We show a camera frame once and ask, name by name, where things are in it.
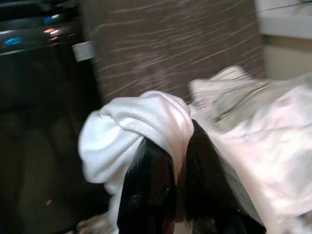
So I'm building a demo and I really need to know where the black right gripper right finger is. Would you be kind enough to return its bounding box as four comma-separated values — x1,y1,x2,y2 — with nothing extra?
182,118,267,234

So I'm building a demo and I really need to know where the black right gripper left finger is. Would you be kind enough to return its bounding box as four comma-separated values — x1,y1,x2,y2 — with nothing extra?
117,139,179,234

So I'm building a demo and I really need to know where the white cloth garment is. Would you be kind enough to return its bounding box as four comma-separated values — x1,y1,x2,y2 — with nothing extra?
78,90,195,234

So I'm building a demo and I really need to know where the pale pink clothes pile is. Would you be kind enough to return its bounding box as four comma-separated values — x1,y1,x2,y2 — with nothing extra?
189,65,312,234

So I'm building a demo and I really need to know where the dark white-lined patterned fabric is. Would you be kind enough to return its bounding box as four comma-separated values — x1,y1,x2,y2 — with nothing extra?
81,0,266,108

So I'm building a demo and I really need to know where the white label sticker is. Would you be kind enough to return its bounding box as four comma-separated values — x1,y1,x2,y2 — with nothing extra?
72,40,95,61

